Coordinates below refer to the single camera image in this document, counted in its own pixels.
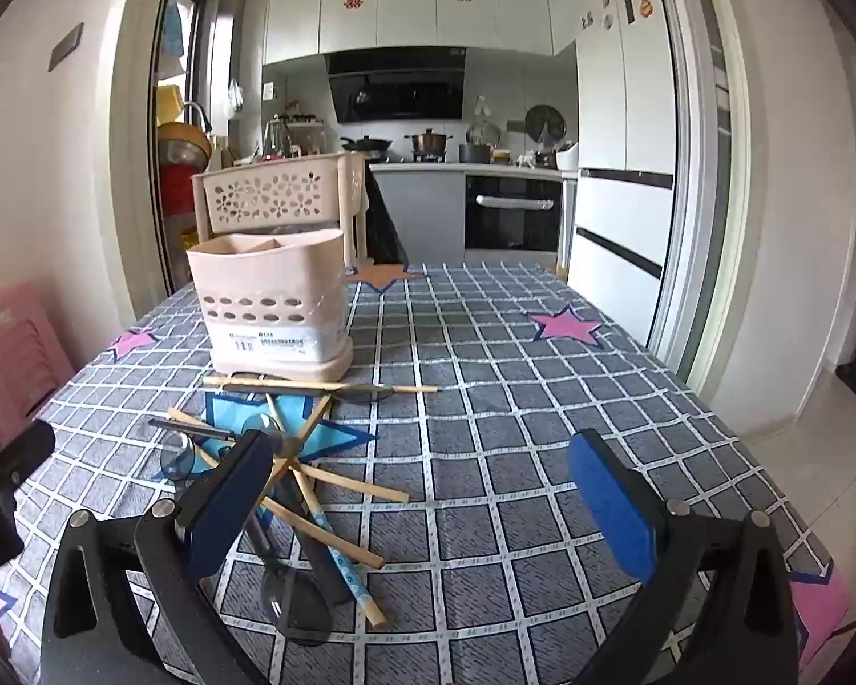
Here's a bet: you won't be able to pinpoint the white wire spice rack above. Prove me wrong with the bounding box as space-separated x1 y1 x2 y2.
285 118 329 158

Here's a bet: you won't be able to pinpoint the pink plastic utensil holder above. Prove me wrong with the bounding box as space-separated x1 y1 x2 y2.
187 229 356 381

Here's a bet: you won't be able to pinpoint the orange basin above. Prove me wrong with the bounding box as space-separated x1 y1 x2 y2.
158 121 213 165

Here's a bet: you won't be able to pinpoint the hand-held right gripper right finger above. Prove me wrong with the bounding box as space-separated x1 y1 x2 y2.
567 429 800 685

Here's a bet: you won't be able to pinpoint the steel cooking pot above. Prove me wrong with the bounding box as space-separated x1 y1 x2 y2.
404 128 454 154

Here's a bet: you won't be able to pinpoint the white upper kitchen cabinets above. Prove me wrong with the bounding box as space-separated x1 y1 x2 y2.
264 0 579 65

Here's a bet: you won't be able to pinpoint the blue patterned wooden chopstick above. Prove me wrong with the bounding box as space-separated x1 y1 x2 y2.
294 471 387 630

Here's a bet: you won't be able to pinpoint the grey checked star tablecloth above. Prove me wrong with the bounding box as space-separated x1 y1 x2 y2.
0 261 853 685

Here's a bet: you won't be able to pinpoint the black range hood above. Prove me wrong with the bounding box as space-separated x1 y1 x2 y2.
326 47 467 124

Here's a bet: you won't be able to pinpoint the black hanging bag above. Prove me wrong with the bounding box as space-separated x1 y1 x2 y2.
365 171 407 265

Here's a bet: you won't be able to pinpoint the pink plastic chair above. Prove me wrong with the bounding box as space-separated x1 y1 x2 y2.
0 281 76 444

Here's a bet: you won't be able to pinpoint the grey wall switch panel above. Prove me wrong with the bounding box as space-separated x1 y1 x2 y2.
49 23 85 72

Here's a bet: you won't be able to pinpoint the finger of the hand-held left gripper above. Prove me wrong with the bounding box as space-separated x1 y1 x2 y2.
0 422 56 507

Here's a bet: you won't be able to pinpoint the white refrigerator with magnets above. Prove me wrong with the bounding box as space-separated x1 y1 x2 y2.
567 0 679 283

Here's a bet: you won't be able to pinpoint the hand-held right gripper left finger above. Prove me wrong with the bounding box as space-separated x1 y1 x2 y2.
41 430 276 685

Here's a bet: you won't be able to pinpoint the black built-in oven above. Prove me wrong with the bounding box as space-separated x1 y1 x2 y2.
463 172 564 252

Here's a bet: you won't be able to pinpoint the pink perforated storage cart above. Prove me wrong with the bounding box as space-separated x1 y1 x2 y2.
191 152 369 265

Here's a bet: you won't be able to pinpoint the round dark desk fan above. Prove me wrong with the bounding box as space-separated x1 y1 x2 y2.
526 104 566 147

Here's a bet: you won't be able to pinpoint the red bucket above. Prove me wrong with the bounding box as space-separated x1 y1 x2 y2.
160 164 201 215

